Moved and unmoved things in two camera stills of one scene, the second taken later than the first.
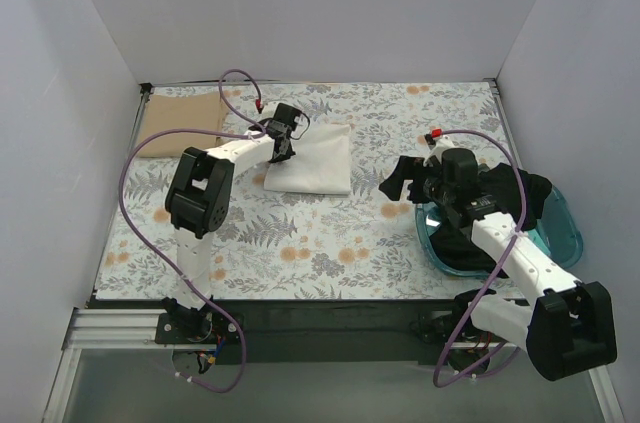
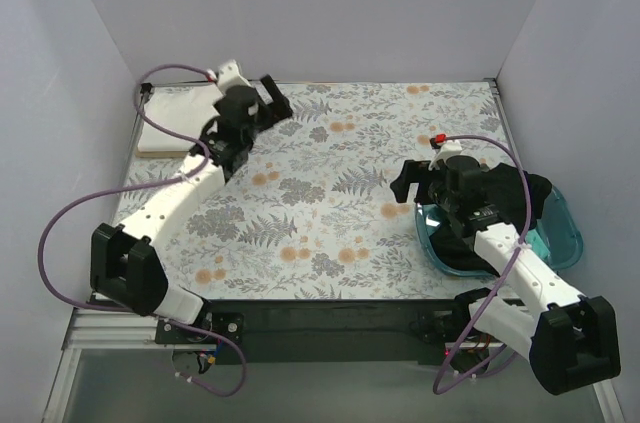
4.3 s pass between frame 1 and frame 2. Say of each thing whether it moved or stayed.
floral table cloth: stayed
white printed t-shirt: moved
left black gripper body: moved
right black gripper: stayed
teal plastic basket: stayed
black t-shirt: stayed
